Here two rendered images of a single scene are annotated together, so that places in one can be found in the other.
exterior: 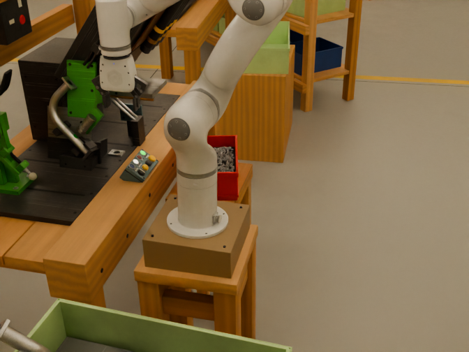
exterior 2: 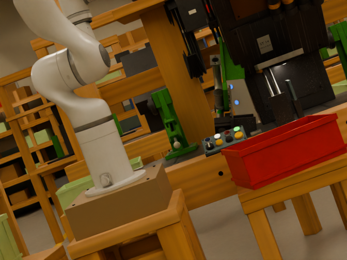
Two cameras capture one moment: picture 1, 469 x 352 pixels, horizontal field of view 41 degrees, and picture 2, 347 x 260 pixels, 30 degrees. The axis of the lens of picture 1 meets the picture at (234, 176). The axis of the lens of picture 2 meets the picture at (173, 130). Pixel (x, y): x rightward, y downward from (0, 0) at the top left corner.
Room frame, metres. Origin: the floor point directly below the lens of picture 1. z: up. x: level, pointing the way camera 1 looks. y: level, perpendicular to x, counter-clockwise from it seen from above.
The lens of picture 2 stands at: (1.52, -1.79, 1.14)
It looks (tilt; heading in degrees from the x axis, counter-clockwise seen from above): 3 degrees down; 81
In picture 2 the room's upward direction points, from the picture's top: 21 degrees counter-clockwise
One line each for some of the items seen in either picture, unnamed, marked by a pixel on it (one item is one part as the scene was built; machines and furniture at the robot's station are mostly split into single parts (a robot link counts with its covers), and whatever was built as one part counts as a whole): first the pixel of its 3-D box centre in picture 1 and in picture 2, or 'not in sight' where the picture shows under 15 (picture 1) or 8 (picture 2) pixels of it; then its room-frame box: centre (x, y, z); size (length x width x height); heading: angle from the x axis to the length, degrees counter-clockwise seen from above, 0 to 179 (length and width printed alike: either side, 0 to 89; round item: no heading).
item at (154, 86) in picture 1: (113, 86); (275, 62); (2.31, 0.47, 1.11); 0.39 x 0.16 x 0.03; 75
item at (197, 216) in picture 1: (197, 195); (105, 155); (1.60, 0.11, 1.04); 0.19 x 0.19 x 0.18
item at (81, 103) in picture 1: (85, 86); (231, 62); (2.17, 0.55, 1.17); 0.13 x 0.12 x 0.20; 165
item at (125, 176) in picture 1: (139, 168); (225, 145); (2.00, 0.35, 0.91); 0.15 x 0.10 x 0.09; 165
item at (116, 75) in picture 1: (118, 70); (85, 37); (1.68, 0.33, 1.41); 0.10 x 0.07 x 0.11; 75
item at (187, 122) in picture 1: (191, 136); (69, 91); (1.57, 0.12, 1.25); 0.19 x 0.12 x 0.24; 160
